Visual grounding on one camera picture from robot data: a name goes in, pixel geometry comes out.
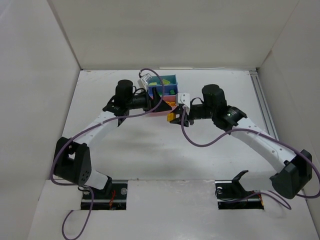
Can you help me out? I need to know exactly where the yellow lego brick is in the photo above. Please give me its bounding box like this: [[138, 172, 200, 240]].
[[167, 112, 176, 122]]

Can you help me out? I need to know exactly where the light green square lego brick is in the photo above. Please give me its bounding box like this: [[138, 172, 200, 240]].
[[162, 78, 171, 85]]

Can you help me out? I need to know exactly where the yellow butterfly lego piece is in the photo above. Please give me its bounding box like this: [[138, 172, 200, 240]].
[[166, 101, 177, 107]]

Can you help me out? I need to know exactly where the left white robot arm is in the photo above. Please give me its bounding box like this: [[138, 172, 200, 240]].
[[50, 79, 171, 196]]

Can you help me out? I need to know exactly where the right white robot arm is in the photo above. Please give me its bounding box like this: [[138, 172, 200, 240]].
[[170, 84, 313, 199]]

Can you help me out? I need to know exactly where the pink container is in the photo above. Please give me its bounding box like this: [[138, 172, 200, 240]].
[[149, 95, 177, 117]]

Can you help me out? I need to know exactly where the dark blue container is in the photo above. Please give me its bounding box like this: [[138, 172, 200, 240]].
[[148, 84, 178, 97]]

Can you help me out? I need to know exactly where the light blue container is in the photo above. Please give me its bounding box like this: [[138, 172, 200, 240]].
[[148, 75, 178, 86]]

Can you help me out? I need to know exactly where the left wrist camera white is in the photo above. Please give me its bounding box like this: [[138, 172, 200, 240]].
[[137, 73, 152, 90]]

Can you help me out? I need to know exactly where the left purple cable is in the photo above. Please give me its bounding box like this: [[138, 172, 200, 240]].
[[48, 68, 165, 240]]

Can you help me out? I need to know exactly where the aluminium rail right side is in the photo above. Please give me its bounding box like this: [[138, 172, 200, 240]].
[[249, 70, 279, 140]]

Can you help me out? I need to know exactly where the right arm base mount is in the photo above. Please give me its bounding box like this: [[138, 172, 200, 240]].
[[214, 170, 264, 210]]

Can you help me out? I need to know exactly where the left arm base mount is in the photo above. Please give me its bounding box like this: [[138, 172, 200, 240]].
[[77, 180, 128, 211]]

